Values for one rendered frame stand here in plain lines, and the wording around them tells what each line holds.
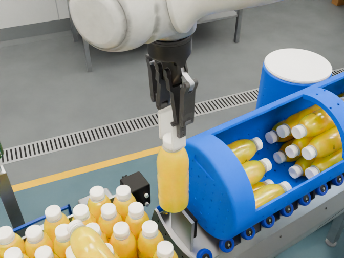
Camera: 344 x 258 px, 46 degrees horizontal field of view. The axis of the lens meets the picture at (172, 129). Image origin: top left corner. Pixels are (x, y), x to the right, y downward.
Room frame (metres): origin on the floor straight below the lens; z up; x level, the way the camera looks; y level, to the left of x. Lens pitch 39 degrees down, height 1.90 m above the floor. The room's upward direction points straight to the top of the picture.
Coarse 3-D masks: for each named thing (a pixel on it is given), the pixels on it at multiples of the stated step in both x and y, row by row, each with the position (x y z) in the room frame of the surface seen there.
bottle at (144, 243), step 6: (156, 234) 0.60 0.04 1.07; (138, 240) 0.60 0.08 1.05; (144, 240) 0.59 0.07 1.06; (150, 240) 0.59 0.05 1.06; (156, 240) 0.59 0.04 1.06; (162, 240) 0.60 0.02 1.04; (138, 246) 0.59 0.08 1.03; (144, 246) 0.58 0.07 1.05; (150, 246) 0.58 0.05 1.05; (156, 246) 0.58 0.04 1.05; (138, 252) 0.60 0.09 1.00; (144, 252) 0.58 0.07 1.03; (150, 252) 0.57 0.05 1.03
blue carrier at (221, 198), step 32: (288, 96) 0.99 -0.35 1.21; (320, 96) 0.96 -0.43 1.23; (224, 128) 0.83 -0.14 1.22; (256, 128) 1.01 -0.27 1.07; (192, 160) 0.76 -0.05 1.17; (224, 160) 0.70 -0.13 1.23; (192, 192) 0.75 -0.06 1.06; (224, 192) 0.64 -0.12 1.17; (288, 192) 0.70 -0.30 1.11; (224, 224) 0.63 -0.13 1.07
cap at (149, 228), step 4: (144, 224) 0.61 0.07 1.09; (148, 224) 0.61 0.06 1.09; (152, 224) 0.61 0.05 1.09; (156, 224) 0.61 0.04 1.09; (144, 228) 0.60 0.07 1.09; (148, 228) 0.60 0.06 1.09; (152, 228) 0.60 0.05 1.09; (156, 228) 0.60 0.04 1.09; (144, 232) 0.59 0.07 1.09; (148, 232) 0.59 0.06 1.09; (152, 232) 0.59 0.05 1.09; (156, 232) 0.60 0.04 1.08; (148, 236) 0.59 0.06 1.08; (152, 236) 0.59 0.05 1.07
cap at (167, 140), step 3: (168, 132) 0.62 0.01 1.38; (165, 135) 0.61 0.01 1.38; (168, 135) 0.61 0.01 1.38; (165, 138) 0.60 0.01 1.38; (168, 138) 0.60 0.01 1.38; (165, 141) 0.59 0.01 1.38; (168, 141) 0.59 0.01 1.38; (165, 144) 0.59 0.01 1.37; (168, 144) 0.59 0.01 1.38; (165, 147) 0.59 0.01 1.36; (168, 147) 0.59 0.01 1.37
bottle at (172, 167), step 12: (168, 156) 0.58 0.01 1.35; (180, 156) 0.59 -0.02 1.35; (168, 168) 0.57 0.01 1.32; (180, 168) 0.58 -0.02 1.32; (168, 180) 0.57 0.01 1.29; (180, 180) 0.58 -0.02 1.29; (168, 192) 0.57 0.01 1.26; (180, 192) 0.57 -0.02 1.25; (168, 204) 0.57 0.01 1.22; (180, 204) 0.57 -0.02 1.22
